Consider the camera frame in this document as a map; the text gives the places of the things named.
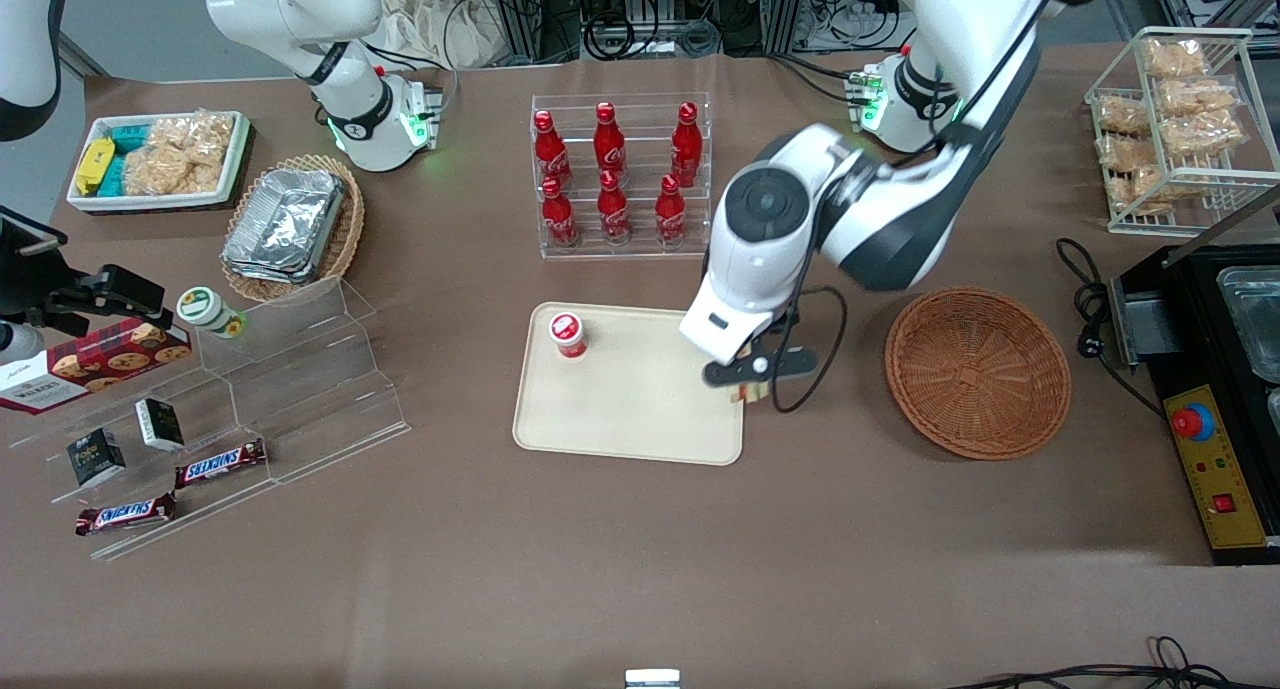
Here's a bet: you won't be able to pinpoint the snickers chocolate bar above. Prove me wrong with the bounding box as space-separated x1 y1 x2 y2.
175 439 268 490
75 492 178 537

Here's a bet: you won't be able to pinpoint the black coiled cable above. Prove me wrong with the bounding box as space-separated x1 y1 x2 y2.
583 11 643 62

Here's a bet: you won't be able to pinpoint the aluminium frame post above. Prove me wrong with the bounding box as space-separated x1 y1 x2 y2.
768 0 813 55
482 0 549 65

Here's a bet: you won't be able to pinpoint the grey coiled cable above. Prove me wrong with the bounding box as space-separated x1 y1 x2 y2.
640 19 723 57

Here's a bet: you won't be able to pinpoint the clear bag of crackers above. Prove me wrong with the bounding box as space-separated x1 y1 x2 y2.
124 149 223 197
150 112 237 167

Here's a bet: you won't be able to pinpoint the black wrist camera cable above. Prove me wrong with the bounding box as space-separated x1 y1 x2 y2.
768 0 1066 414

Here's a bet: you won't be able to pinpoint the beige plastic tray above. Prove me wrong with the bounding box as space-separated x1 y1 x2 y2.
513 302 748 467

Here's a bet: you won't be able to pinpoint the clear acrylic step display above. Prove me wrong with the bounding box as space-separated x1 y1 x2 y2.
8 277 412 562

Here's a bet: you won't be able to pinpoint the black cables at left base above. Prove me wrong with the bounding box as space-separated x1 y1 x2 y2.
768 52 863 107

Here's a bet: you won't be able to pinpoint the black appliance with yellow panel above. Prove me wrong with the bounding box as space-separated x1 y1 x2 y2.
1108 239 1280 567

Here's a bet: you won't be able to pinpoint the clear acrylic bottle rack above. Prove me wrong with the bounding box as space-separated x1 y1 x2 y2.
531 93 712 261

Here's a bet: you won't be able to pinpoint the red tartan cookie box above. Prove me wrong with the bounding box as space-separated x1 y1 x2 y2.
0 318 193 416

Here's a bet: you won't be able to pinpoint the grey metal bar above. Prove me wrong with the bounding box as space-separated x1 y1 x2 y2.
1160 184 1280 270

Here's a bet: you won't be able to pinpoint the white rectangular plastic bin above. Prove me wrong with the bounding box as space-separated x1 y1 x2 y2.
67 111 252 213

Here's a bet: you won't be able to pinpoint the brown round wicker basket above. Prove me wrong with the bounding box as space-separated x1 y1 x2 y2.
885 287 1072 461

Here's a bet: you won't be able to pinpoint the clear crispy snack bag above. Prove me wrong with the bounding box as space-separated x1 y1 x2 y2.
1158 77 1241 118
1143 37 1209 80
1097 94 1151 137
1097 134 1161 175
1105 169 1171 216
1160 109 1247 158

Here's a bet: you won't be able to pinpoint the black cable on table edge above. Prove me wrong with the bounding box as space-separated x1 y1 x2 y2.
945 636 1280 689

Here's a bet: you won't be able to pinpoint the black power cable with plug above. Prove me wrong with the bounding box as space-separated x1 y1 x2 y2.
1056 237 1167 418

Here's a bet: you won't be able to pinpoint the beige cloth bag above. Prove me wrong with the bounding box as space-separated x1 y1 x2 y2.
372 0 501 70

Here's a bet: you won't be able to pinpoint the light oval wicker basket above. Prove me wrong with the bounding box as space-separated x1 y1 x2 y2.
220 154 366 305

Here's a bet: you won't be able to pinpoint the white wire rack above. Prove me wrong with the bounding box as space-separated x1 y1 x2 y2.
1085 27 1280 236

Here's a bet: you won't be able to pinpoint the red cola bottle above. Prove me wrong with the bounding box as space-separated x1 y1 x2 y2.
597 170 632 246
655 175 687 245
533 110 573 190
671 102 703 188
594 102 627 180
541 176 580 249

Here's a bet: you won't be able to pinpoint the steel pan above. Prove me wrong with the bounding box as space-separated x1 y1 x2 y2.
1215 266 1280 385

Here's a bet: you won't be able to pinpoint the red cup with white lid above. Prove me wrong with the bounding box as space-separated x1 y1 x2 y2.
548 312 589 361

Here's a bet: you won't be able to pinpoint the dark right wrist camera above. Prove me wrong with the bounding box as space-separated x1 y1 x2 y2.
58 263 168 322

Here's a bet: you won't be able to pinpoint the black cable at right base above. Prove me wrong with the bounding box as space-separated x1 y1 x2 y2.
362 41 461 135

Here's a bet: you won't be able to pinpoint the small black carton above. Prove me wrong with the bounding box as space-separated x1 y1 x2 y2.
135 398 187 452
66 428 127 488

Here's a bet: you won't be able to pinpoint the yellow snack packet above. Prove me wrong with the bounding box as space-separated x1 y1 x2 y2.
76 137 117 197

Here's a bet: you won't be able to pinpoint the jar with green lid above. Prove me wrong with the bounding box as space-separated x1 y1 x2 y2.
177 287 247 341

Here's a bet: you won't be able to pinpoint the stacked foil containers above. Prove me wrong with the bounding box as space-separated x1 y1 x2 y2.
222 167 347 286

